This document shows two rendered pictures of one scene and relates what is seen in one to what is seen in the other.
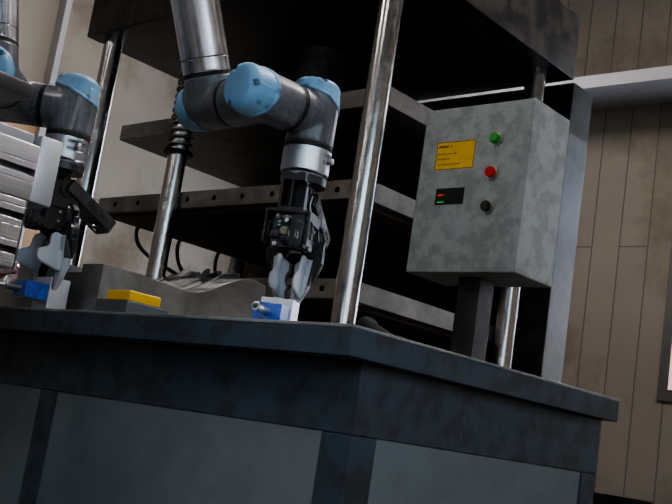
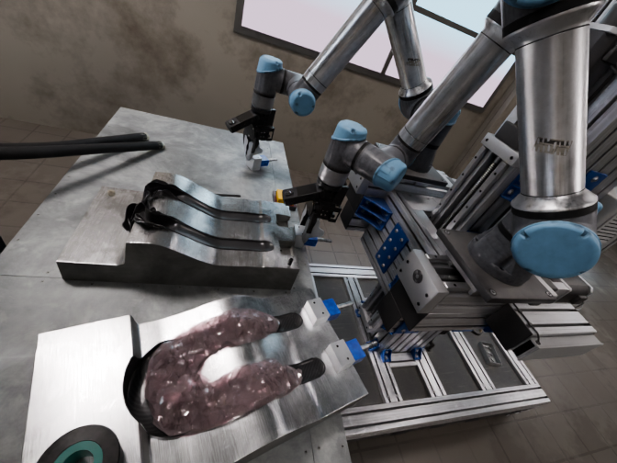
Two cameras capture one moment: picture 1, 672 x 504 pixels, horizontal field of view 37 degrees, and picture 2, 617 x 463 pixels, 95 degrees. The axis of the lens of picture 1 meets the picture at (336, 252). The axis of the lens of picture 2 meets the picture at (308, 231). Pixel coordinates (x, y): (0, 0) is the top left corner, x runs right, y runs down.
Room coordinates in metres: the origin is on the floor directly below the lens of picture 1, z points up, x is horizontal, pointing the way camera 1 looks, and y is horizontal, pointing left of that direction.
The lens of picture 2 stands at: (2.31, 0.74, 1.40)
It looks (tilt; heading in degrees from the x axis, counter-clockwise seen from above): 39 degrees down; 203
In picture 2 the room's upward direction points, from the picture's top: 23 degrees clockwise
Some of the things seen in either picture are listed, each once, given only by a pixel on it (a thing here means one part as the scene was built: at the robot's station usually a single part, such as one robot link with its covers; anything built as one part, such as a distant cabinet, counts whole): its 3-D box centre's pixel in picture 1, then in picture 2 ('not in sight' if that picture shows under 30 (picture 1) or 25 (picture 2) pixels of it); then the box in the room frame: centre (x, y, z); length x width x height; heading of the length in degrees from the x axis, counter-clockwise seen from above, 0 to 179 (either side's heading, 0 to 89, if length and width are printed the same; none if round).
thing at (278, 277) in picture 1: (276, 282); (255, 151); (1.52, 0.08, 0.88); 0.06 x 0.03 x 0.09; 165
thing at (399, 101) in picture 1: (318, 153); not in sight; (3.04, 0.10, 1.52); 1.10 x 0.70 x 0.05; 47
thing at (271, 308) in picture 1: (268, 312); (263, 160); (1.46, 0.08, 0.83); 0.13 x 0.05 x 0.05; 165
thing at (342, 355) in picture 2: not in sight; (354, 351); (1.90, 0.78, 0.86); 0.13 x 0.05 x 0.05; 154
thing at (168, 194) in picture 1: (159, 254); not in sight; (2.86, 0.50, 1.10); 0.05 x 0.05 x 1.30
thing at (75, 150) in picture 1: (66, 153); (332, 173); (1.67, 0.48, 1.07); 0.08 x 0.08 x 0.05
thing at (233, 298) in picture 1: (168, 304); (197, 228); (1.95, 0.30, 0.87); 0.50 x 0.26 x 0.14; 137
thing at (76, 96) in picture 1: (72, 108); (345, 147); (1.68, 0.48, 1.14); 0.09 x 0.08 x 0.11; 90
